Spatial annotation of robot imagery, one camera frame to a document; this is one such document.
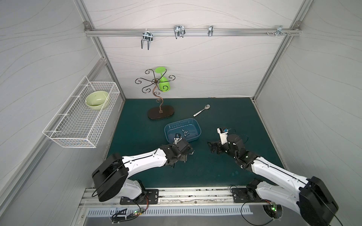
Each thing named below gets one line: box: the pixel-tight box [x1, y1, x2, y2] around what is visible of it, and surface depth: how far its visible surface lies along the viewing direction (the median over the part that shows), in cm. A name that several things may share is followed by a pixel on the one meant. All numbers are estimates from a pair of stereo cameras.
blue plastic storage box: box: [164, 118, 202, 144], surface depth 102 cm
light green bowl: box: [84, 90, 109, 111], surface depth 73 cm
